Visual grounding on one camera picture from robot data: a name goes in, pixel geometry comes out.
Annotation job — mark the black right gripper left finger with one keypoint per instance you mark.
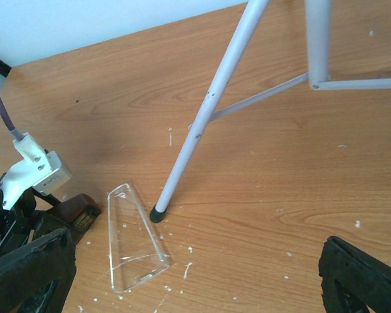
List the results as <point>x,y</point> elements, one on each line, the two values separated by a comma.
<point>37,277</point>

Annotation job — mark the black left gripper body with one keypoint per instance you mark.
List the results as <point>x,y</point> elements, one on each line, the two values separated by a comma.
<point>22,223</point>

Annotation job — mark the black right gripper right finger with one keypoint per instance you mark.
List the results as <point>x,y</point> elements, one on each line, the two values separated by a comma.
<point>353,281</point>

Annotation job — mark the brown wooden metronome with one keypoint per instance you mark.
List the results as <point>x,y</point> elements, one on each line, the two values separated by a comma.
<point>76,214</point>

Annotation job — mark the clear acrylic metronome cover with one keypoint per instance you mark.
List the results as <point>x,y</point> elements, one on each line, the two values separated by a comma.
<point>135,253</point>

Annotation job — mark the white tripod music stand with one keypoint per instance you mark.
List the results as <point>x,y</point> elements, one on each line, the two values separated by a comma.
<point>318,17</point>

